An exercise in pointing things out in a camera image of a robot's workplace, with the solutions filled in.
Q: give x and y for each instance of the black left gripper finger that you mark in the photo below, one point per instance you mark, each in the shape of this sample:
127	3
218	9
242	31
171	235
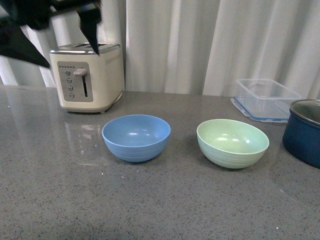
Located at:
88	26
14	44

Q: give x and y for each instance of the green bowl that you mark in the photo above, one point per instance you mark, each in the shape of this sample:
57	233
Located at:
230	143

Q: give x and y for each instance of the blue bowl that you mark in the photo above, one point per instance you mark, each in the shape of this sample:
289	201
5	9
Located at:
137	137

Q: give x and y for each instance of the cream toaster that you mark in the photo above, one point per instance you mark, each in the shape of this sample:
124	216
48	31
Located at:
88	82

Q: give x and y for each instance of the clear plastic container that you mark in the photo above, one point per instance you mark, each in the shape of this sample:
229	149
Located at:
264	100

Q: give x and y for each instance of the blue saucepan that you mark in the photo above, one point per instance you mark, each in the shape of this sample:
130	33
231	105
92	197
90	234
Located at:
301	137

